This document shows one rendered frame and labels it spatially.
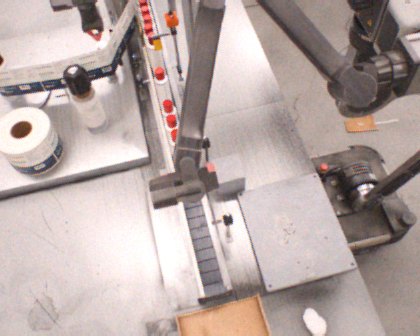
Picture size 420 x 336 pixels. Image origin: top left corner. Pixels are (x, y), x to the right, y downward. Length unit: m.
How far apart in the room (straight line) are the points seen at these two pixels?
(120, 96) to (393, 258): 1.59
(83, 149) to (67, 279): 0.48
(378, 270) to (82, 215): 1.52
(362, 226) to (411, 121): 0.96
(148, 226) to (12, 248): 0.47
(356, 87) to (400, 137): 1.87
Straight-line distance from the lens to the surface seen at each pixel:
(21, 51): 2.15
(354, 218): 2.25
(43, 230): 1.65
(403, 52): 1.09
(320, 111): 2.87
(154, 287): 1.46
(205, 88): 0.96
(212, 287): 1.39
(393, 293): 2.43
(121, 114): 1.75
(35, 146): 1.59
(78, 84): 1.53
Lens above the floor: 2.22
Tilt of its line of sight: 59 degrees down
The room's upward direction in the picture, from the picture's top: 6 degrees counter-clockwise
